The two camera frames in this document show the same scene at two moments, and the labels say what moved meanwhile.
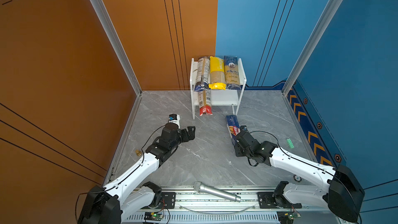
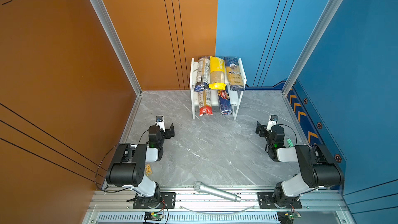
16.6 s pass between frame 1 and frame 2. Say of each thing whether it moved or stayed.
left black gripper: moved
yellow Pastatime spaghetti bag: stayed
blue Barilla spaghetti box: moved
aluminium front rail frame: stayed
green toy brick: stayed
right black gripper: moved
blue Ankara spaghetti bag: stayed
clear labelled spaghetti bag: stayed
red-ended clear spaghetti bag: stayed
